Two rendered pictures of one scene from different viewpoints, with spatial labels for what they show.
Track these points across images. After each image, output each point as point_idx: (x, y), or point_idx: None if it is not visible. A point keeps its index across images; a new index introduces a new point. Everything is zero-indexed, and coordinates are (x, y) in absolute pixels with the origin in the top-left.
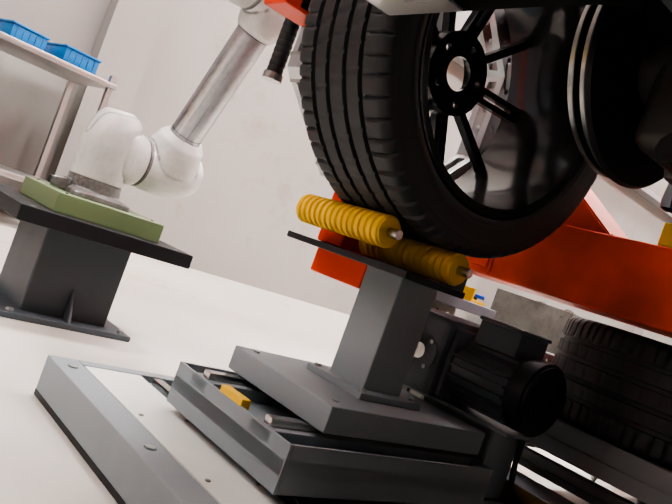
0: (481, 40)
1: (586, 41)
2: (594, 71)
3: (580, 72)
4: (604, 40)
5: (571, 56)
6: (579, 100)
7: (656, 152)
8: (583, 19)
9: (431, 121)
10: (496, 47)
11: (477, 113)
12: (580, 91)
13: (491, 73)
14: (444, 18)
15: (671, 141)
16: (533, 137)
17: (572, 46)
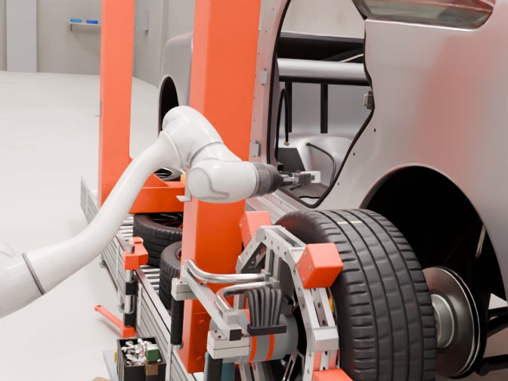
0: (252, 258)
1: (476, 354)
2: (477, 363)
3: (471, 364)
4: (480, 350)
5: (469, 360)
6: (464, 371)
7: (479, 372)
8: (474, 345)
9: (298, 357)
10: (263, 259)
11: (243, 297)
12: (467, 369)
13: (248, 268)
14: (314, 305)
15: (484, 367)
16: (293, 305)
17: (470, 356)
